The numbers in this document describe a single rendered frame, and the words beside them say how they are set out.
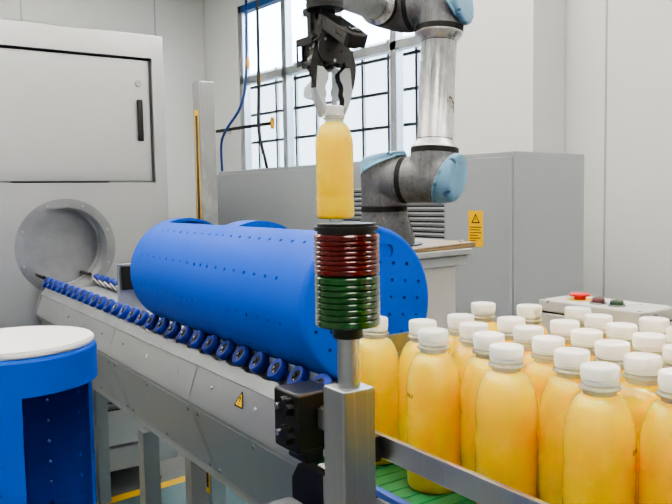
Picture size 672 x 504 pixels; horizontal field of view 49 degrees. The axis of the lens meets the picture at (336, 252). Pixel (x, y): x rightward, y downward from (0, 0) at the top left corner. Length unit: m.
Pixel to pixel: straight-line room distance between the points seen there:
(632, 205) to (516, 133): 0.70
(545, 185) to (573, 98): 1.26
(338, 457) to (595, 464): 0.25
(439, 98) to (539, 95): 2.33
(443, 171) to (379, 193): 0.18
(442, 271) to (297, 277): 0.64
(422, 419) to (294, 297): 0.37
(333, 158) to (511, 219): 1.62
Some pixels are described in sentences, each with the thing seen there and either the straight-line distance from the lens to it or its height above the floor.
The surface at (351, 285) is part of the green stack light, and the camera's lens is 0.68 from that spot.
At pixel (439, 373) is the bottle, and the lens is 0.95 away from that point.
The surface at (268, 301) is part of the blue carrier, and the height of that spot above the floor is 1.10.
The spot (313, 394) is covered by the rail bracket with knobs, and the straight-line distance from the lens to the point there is 1.08.
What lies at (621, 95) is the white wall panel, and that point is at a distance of 4.11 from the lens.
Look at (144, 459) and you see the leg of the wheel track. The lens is 2.22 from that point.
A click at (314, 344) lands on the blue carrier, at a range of 1.24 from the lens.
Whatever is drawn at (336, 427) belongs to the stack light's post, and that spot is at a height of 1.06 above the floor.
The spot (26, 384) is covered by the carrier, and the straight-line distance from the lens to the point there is 1.33.
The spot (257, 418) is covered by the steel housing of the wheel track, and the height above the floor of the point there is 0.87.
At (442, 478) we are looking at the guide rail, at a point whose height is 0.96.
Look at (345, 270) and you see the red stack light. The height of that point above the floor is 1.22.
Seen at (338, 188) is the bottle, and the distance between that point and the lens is 1.35.
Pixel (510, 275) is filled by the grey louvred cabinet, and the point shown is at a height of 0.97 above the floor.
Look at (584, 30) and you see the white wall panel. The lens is 4.27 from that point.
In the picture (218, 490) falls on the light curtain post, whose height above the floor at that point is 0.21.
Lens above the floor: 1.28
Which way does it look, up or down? 4 degrees down
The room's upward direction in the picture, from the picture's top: 1 degrees counter-clockwise
